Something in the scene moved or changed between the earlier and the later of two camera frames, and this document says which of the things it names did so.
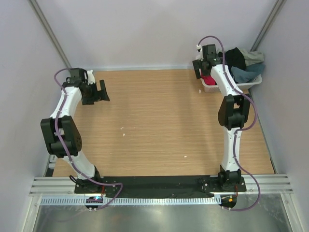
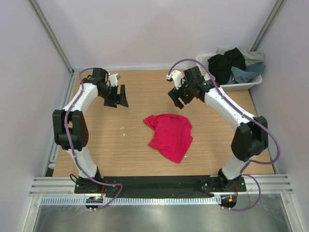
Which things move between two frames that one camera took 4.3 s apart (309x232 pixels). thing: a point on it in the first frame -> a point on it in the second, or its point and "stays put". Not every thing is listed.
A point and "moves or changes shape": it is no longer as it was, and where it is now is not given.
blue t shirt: (243, 75) stays put
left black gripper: (103, 96) -> (112, 102)
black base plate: (160, 186) stays put
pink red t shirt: (209, 80) moves or changes shape
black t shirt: (233, 58) stays put
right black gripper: (197, 65) -> (175, 94)
